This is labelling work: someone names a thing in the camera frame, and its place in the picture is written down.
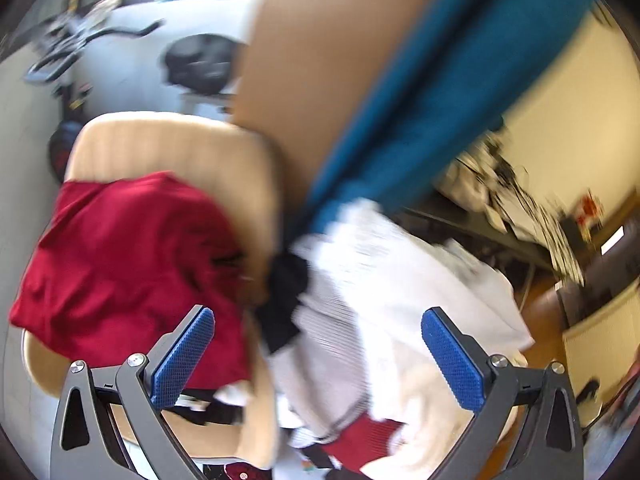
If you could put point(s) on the beige wooden chair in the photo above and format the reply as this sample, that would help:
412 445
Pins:
170 145

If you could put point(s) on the black round fan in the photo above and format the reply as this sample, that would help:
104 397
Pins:
200 62

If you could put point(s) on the black cloth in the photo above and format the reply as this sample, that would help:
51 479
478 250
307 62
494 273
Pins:
285 305

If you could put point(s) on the teal cloth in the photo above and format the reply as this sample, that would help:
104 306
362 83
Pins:
425 110

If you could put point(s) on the exercise bike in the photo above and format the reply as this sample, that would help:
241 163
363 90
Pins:
70 60

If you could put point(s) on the white garment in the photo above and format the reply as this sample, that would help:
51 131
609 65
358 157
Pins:
390 280

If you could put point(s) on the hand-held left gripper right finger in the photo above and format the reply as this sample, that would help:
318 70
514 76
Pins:
452 360

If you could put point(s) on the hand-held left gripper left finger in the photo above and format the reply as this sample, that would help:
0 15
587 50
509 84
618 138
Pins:
182 355

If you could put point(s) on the small red cloth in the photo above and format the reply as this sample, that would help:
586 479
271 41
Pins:
362 440

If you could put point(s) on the red pants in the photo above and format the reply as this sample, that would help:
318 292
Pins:
125 270

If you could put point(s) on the cluttered desk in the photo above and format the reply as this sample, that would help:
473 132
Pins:
520 200

